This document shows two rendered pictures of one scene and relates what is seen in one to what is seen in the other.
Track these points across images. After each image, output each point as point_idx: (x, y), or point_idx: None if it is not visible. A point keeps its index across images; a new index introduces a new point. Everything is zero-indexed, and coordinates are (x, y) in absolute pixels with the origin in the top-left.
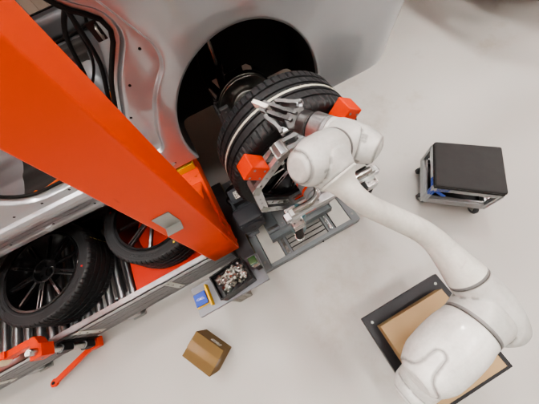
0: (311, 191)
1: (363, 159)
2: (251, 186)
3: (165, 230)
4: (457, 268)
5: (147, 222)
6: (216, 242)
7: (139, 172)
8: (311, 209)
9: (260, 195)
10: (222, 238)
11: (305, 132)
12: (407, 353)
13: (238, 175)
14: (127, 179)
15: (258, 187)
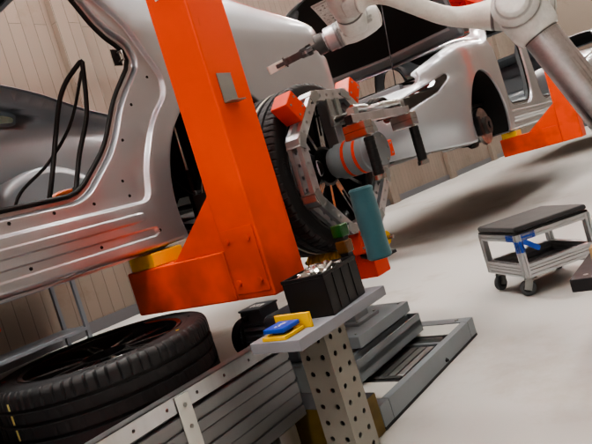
0: (360, 139)
1: (373, 11)
2: (292, 136)
3: (224, 107)
4: (477, 3)
5: (212, 74)
6: (273, 210)
7: (218, 5)
8: (369, 116)
9: (307, 153)
10: (280, 205)
11: (324, 34)
12: (492, 4)
13: (273, 137)
14: (210, 5)
15: (301, 131)
